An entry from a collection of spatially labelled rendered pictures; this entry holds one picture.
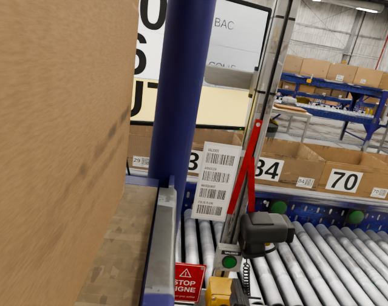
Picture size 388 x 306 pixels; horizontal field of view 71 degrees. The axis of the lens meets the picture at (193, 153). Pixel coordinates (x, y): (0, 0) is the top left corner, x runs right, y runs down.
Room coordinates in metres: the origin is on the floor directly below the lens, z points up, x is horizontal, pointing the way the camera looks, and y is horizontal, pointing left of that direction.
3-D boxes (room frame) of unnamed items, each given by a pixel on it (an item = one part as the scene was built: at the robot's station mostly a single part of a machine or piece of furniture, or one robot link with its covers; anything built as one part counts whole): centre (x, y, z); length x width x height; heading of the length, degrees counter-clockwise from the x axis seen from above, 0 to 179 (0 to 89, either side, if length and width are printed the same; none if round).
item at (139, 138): (1.29, 0.36, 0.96); 0.39 x 0.29 x 0.17; 96
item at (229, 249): (0.58, -0.13, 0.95); 0.07 x 0.03 x 0.07; 96
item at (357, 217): (1.20, -0.83, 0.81); 0.07 x 0.01 x 0.07; 96
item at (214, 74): (0.68, 0.00, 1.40); 0.28 x 0.11 x 0.11; 96
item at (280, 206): (1.15, -0.44, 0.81); 0.07 x 0.01 x 0.07; 96
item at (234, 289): (0.46, -0.14, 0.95); 0.07 x 0.01 x 0.03; 6
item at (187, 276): (0.57, -0.06, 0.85); 0.16 x 0.01 x 0.13; 96
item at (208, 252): (0.88, -0.12, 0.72); 0.52 x 0.05 x 0.05; 6
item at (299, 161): (1.37, -0.41, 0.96); 0.39 x 0.29 x 0.17; 96
